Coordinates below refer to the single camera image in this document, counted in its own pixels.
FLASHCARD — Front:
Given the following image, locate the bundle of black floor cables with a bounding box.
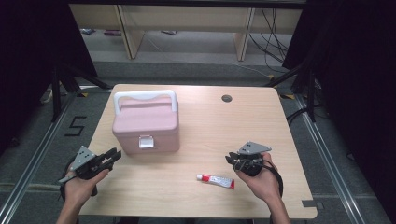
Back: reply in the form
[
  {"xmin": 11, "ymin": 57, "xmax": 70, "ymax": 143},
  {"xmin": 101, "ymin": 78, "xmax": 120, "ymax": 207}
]
[{"xmin": 248, "ymin": 7, "xmax": 289, "ymax": 74}]

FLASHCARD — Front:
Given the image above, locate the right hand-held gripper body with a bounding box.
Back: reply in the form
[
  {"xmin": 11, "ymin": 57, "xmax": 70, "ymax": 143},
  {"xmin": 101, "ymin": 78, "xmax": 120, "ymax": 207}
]
[{"xmin": 236, "ymin": 141, "xmax": 273, "ymax": 177}]

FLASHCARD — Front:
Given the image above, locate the person's left hand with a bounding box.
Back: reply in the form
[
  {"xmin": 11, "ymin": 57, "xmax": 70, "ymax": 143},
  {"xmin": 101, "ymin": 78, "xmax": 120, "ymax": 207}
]
[{"xmin": 64, "ymin": 170, "xmax": 110, "ymax": 209}]

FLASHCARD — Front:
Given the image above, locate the aluminium floor rail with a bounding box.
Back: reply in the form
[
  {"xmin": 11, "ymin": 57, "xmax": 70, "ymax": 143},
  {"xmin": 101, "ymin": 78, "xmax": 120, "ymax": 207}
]
[
  {"xmin": 293, "ymin": 93, "xmax": 368, "ymax": 224},
  {"xmin": 0, "ymin": 92, "xmax": 78, "ymax": 224}
]

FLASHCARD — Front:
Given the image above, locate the person's right hand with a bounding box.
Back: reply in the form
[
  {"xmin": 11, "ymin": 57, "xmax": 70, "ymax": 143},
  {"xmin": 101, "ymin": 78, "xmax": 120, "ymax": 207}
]
[{"xmin": 235, "ymin": 152, "xmax": 281, "ymax": 204}]

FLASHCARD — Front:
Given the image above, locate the pink storage box white handle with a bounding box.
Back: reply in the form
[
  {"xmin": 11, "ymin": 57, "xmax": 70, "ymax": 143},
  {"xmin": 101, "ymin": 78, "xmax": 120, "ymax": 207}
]
[{"xmin": 111, "ymin": 89, "xmax": 181, "ymax": 156}]

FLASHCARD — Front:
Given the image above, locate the red and white tube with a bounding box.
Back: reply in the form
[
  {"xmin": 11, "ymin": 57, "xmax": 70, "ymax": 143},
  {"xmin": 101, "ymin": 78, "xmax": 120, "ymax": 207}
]
[{"xmin": 195, "ymin": 173, "xmax": 236, "ymax": 189}]

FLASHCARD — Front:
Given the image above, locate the black curtain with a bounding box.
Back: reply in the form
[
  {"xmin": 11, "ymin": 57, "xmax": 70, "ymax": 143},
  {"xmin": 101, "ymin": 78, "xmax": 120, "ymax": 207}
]
[
  {"xmin": 281, "ymin": 0, "xmax": 396, "ymax": 218},
  {"xmin": 0, "ymin": 0, "xmax": 99, "ymax": 157}
]

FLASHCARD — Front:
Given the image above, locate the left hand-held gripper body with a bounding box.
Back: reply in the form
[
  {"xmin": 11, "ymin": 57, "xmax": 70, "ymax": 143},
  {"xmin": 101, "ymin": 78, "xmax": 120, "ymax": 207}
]
[{"xmin": 57, "ymin": 145, "xmax": 110, "ymax": 185}]

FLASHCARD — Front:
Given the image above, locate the white floor cable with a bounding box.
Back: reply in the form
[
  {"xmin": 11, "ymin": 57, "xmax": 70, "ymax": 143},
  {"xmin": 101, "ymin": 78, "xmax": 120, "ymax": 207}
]
[{"xmin": 232, "ymin": 62, "xmax": 272, "ymax": 78}]

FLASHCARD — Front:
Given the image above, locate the black metal stand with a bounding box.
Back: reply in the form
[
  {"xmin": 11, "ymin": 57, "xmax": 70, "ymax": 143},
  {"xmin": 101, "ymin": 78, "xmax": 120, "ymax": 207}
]
[
  {"xmin": 50, "ymin": 62, "xmax": 113, "ymax": 123},
  {"xmin": 264, "ymin": 60, "xmax": 317, "ymax": 123}
]

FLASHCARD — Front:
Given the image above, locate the beige wooden desk frame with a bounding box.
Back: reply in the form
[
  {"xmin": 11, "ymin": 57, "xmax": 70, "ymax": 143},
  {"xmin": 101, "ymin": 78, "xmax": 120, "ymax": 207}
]
[{"xmin": 68, "ymin": 3, "xmax": 303, "ymax": 63}]

